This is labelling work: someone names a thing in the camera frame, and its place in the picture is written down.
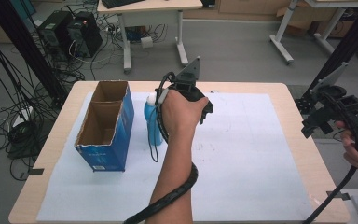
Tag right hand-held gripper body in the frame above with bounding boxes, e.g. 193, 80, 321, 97
301, 61, 358, 139

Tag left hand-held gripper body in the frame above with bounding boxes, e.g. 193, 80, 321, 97
167, 56, 214, 115

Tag person's left hand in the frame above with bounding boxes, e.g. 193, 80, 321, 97
160, 89, 210, 139

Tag white table mat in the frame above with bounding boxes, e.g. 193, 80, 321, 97
36, 91, 315, 223

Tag blue bottle with white cap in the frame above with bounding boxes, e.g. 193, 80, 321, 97
144, 91, 164, 147

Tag white power adapter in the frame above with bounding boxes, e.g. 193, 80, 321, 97
140, 36, 154, 49

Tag wooden desk with white legs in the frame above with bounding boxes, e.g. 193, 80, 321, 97
96, 0, 204, 75

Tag white-framed desk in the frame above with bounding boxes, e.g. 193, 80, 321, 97
268, 0, 358, 66

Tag brown cardboard boxes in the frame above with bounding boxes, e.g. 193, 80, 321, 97
275, 5, 356, 37

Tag blue cardboard box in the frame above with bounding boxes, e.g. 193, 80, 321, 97
74, 79, 135, 173

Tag black keyboard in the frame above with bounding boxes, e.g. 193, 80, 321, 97
101, 0, 146, 9

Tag black computer tower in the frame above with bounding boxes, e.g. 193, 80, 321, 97
66, 11, 103, 59
36, 10, 75, 60

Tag white power strip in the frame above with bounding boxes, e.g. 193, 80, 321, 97
11, 105, 34, 129

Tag thin black cable loop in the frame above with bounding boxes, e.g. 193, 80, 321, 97
146, 102, 161, 163

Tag thick black gripper cable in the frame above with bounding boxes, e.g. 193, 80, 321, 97
122, 71, 200, 224
302, 91, 358, 224

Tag black metal frame post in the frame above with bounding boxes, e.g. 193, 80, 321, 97
0, 0, 70, 107
295, 0, 358, 115

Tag bundle of black floor cables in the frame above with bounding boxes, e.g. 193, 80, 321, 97
0, 12, 87, 182

